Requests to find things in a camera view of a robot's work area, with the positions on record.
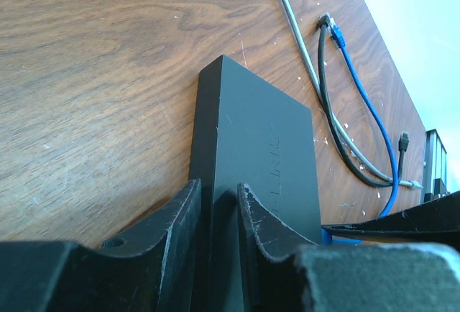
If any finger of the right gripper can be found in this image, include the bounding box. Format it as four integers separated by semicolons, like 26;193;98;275
321;191;459;244

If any blue ethernet cable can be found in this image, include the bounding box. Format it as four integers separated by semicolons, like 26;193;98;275
321;20;400;247

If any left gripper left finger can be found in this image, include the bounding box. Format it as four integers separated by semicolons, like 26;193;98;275
1;180;201;311

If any black ethernet cable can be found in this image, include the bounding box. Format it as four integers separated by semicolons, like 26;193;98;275
316;12;411;188

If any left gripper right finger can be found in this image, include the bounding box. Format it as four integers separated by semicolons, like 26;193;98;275
238;183;459;311

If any black network switch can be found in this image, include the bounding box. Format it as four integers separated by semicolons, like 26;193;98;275
189;55;322;311

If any grey ethernet cable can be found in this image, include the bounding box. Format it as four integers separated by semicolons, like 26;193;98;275
265;0;423;190

